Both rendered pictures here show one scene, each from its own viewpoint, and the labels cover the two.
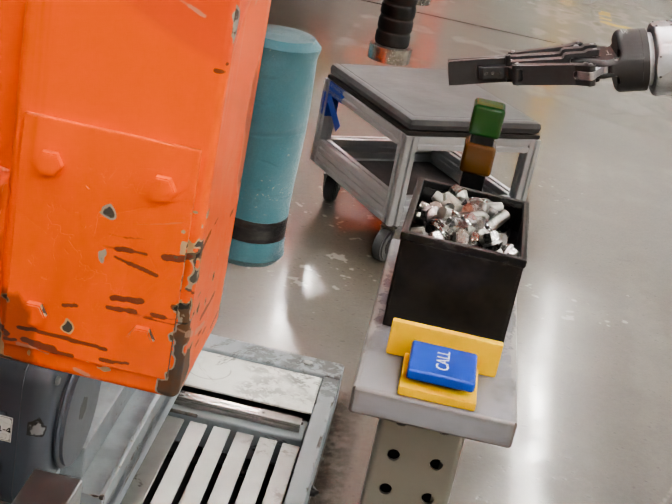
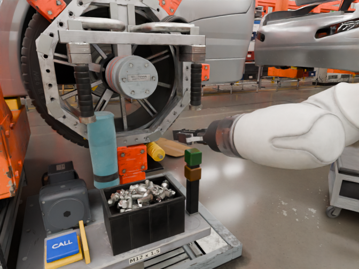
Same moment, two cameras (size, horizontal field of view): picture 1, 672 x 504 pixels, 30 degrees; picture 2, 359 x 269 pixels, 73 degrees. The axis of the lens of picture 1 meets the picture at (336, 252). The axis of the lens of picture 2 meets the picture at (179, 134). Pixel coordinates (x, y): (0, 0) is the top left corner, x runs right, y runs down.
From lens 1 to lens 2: 136 cm
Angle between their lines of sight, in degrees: 56
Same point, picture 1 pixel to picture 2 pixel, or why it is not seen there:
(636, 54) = (210, 131)
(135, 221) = not seen: outside the picture
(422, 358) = (59, 239)
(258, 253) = (96, 184)
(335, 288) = (296, 220)
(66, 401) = (49, 209)
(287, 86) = (90, 129)
